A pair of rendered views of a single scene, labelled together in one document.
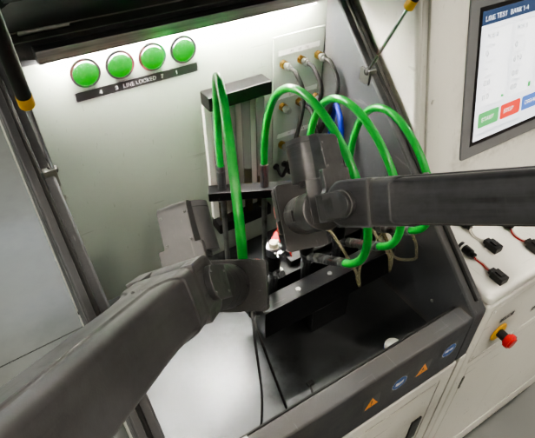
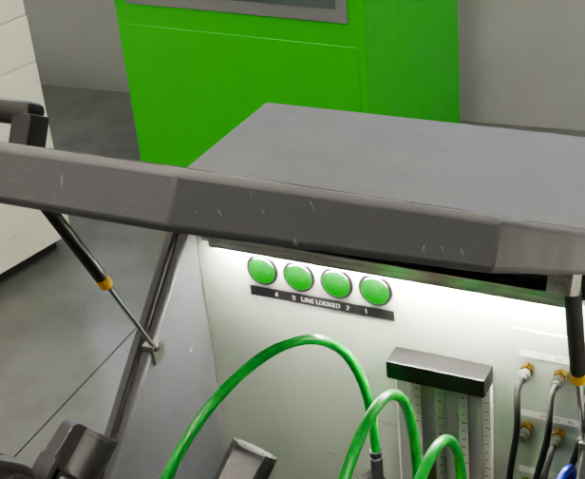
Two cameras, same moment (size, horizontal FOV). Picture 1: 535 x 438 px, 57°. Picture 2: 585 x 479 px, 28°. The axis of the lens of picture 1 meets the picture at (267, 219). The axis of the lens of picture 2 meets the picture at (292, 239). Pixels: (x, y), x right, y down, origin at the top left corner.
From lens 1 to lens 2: 1.13 m
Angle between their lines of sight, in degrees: 51
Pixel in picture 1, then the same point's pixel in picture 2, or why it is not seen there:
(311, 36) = not seen: hidden behind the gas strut
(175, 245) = (47, 452)
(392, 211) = not seen: outside the picture
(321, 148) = (227, 460)
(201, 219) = (84, 448)
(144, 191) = (313, 429)
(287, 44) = (535, 345)
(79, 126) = (250, 318)
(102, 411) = not seen: outside the picture
